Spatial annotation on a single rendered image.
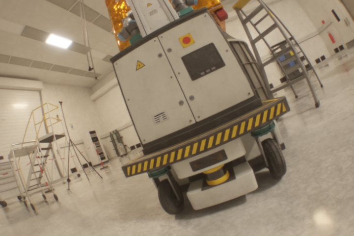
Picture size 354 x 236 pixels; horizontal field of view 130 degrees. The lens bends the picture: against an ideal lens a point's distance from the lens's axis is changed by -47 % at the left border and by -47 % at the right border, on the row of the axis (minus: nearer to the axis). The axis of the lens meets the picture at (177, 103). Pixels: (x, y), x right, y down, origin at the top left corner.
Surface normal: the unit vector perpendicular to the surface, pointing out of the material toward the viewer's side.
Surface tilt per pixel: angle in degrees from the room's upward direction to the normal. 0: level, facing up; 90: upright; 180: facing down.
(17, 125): 90
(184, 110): 90
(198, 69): 90
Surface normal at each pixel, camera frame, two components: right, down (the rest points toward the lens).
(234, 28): -0.31, -0.01
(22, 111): 0.86, -0.42
